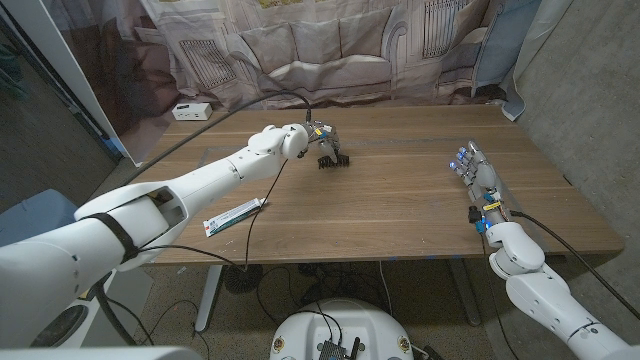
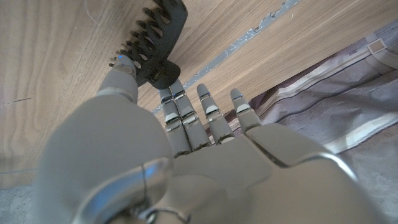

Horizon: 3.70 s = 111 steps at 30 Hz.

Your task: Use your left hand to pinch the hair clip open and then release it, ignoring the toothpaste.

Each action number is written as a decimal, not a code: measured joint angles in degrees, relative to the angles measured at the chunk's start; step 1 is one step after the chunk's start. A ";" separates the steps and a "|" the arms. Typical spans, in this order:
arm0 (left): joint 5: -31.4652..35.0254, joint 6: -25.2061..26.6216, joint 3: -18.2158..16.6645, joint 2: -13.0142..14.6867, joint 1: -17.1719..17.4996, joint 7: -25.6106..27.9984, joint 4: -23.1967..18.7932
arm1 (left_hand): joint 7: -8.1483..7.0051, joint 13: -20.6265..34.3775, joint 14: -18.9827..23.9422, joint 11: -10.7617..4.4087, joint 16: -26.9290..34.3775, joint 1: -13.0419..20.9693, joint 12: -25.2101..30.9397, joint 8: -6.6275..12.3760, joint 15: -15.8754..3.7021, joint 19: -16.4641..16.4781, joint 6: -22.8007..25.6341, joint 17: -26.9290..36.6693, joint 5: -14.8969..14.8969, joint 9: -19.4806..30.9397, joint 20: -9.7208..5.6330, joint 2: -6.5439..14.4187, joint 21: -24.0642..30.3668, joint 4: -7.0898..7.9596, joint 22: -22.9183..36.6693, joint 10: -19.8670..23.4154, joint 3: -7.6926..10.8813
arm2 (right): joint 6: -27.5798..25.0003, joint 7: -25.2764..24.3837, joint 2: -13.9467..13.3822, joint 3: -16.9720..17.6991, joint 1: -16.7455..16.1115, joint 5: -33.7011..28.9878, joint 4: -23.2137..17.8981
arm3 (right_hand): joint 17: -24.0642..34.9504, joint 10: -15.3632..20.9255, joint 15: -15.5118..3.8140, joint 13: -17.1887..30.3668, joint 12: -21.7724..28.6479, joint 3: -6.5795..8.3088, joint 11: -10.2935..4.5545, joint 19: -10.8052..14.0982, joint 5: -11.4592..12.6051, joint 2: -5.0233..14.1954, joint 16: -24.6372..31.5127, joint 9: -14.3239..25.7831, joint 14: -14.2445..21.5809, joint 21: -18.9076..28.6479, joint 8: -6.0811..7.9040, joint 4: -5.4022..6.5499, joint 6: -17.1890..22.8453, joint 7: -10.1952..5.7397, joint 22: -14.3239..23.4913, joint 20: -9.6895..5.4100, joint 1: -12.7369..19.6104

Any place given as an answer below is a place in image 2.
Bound printed sofa backdrop curtain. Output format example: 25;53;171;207
223;20;398;224

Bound grey tape outline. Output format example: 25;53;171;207
152;0;301;114

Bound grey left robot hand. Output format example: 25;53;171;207
32;55;389;224

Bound black claw hair clip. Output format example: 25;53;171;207
108;0;189;90

